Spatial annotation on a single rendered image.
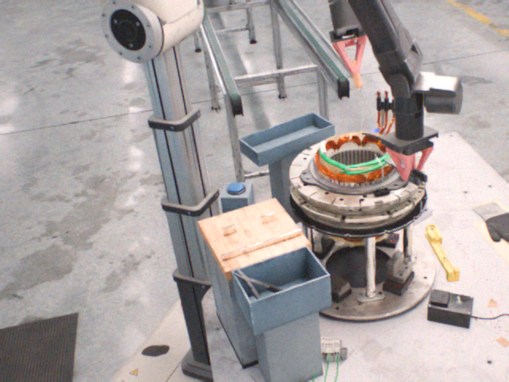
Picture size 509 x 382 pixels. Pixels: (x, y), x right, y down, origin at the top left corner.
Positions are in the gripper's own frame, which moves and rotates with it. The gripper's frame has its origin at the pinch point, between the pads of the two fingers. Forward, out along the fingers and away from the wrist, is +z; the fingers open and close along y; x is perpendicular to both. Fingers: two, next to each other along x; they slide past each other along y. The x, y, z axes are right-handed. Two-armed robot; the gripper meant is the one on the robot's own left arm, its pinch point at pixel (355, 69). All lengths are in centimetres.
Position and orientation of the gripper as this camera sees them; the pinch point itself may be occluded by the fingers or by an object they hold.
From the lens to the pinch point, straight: 141.5
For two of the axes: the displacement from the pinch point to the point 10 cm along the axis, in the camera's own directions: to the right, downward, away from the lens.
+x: -9.7, 2.3, -0.3
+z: 2.1, 9.5, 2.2
